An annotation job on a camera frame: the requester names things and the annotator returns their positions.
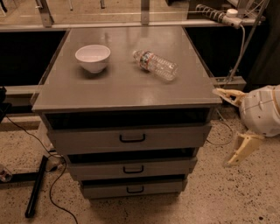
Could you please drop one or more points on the black metal floor bar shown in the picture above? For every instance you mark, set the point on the black metal floor bar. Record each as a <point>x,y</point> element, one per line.
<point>37,179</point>

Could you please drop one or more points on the white ceramic bowl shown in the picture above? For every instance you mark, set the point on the white ceramic bowl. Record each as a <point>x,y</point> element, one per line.
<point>93,58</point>

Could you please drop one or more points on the small object on floor left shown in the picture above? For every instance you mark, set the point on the small object on floor left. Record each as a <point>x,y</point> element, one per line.
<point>5,174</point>

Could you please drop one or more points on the white power strip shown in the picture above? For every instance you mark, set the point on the white power strip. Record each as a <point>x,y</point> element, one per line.
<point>227,18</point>

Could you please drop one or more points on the clear plastic water bottle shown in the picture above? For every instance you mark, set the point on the clear plastic water bottle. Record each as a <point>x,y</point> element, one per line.
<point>159,66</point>

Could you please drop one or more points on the grey drawer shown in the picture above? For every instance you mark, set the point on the grey drawer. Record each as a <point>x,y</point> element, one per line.
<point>125,187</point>
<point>131,168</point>
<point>84,141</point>

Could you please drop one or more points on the grey top drawer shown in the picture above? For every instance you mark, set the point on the grey top drawer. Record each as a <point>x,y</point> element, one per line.
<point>84,141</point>

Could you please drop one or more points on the black device at left edge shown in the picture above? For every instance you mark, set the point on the black device at left edge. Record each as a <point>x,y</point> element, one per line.
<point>5,107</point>

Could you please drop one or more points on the grey bottom drawer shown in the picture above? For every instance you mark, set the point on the grey bottom drawer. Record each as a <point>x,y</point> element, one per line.
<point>125,187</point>

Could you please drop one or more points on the metal frame rail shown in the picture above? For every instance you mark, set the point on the metal frame rail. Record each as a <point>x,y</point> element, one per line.
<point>16,15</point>

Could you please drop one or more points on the grey drawer cabinet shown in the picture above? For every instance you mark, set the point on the grey drawer cabinet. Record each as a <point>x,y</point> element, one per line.
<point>124,95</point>

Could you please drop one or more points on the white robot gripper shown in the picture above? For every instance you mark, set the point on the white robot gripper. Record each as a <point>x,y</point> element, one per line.
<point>259,112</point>

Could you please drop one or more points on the grey middle drawer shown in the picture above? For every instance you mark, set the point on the grey middle drawer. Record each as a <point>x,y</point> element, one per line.
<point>131,168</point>

